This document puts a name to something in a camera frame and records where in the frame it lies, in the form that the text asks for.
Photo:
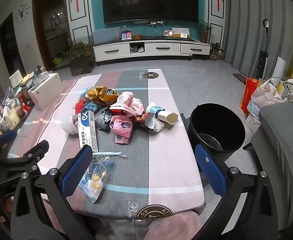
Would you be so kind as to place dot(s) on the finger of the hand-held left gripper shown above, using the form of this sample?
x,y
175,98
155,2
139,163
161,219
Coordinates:
x,y
36,150
7,136

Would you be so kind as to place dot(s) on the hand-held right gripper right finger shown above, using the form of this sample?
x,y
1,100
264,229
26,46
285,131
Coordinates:
x,y
210,171

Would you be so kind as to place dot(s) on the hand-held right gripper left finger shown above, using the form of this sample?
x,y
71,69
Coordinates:
x,y
76,166

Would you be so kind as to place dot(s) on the black round bin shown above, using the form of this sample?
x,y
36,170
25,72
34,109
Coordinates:
x,y
216,120

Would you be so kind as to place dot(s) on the row of bottles and jars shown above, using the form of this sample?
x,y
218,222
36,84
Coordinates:
x,y
6,116

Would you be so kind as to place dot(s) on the clear plastic packet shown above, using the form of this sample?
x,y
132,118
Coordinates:
x,y
94,177

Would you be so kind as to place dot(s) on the white blue ointment box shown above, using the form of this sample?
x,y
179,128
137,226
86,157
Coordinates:
x,y
86,127

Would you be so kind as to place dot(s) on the crumpled white plastic bag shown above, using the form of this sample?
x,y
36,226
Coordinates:
x,y
69,125

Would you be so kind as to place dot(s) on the table with pink-grey cloth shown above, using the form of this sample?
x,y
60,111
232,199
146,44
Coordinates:
x,y
161,155

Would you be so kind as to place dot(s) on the silver foil bag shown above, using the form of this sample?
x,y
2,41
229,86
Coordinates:
x,y
102,120

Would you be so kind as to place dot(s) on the pink packet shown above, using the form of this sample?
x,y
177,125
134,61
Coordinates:
x,y
121,125
122,137

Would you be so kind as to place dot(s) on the white storage box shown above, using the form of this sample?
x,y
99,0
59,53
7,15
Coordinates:
x,y
45,91

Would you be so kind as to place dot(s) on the white cardboard box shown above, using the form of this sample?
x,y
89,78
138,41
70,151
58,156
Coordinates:
x,y
252,123

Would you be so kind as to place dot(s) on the white paper cup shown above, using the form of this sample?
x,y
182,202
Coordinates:
x,y
169,117

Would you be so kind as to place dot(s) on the red white box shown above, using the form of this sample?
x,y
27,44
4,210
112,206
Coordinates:
x,y
120,111

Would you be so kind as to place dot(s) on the grey sofa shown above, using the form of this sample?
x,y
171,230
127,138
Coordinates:
x,y
281,155

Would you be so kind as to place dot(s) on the gold foil bag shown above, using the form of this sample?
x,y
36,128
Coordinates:
x,y
99,94

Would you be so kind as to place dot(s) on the orange wrapper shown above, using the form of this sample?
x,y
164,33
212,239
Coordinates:
x,y
141,119

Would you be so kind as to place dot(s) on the large pink wrapper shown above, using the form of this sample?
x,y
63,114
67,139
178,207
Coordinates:
x,y
129,102

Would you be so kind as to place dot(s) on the red orange shopping bag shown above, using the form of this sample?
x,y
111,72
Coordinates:
x,y
247,95

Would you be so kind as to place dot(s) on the white plastic shopping bag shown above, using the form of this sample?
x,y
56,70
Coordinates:
x,y
265,96

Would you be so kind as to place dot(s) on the dark red doormat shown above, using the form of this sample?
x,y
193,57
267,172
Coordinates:
x,y
240,77

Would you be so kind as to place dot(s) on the bushy potted plant dark planter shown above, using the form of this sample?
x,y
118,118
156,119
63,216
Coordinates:
x,y
80,60

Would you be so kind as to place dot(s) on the pile of clothes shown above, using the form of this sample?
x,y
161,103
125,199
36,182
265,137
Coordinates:
x,y
290,87

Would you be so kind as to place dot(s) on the small potted plant yellow pot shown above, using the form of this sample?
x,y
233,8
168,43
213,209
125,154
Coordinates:
x,y
215,50

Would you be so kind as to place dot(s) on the dark wooden display cabinet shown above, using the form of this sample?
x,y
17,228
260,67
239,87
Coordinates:
x,y
54,25

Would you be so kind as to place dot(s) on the upright vacuum cleaner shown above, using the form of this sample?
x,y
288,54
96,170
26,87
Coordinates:
x,y
262,55

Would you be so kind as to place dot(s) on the white television cabinet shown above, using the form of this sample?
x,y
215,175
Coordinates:
x,y
161,47

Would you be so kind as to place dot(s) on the grey rectangular panel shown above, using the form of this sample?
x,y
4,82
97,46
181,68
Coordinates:
x,y
106,35

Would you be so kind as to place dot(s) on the blue red box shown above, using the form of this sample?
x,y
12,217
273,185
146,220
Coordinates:
x,y
126,35

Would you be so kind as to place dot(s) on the tall potted plant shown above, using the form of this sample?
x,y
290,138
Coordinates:
x,y
204,31

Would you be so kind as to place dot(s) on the white desk calendar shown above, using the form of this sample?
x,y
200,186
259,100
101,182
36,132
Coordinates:
x,y
181,32

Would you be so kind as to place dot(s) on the grey curtain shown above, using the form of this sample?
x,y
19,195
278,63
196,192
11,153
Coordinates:
x,y
246,25

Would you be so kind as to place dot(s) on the large black television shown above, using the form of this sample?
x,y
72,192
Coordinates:
x,y
149,0

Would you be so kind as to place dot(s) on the deer wall clock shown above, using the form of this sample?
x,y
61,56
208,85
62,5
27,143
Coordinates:
x,y
21,12

